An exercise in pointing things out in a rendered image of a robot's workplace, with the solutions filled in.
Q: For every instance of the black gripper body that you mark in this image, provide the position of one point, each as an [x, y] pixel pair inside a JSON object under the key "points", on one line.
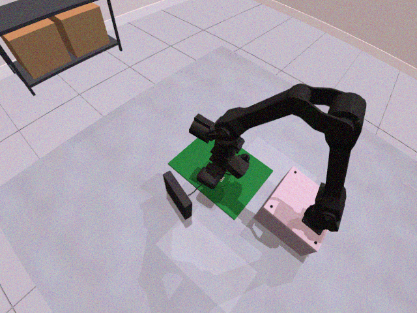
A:
{"points": [[210, 177]]}

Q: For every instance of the green circuit board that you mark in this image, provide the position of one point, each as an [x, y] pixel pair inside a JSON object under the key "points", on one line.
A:
{"points": [[230, 194]]}

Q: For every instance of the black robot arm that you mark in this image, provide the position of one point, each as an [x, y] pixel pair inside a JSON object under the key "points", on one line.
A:
{"points": [[341, 126]]}

